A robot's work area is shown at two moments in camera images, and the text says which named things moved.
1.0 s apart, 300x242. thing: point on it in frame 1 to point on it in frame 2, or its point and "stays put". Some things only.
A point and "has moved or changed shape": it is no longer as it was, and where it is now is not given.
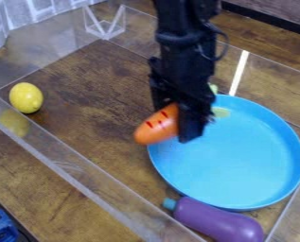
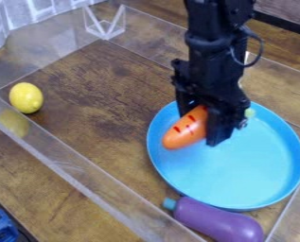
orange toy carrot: (161, 126) has moved or changed shape
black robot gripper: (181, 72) to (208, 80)
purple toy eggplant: (213, 223) stays put
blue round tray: (242, 165) stays put
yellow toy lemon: (26, 97) stays put
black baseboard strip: (265, 18) stays put
